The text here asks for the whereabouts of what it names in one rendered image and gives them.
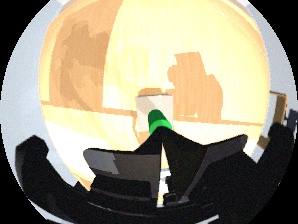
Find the green marker cap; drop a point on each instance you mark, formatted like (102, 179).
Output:
(157, 119)

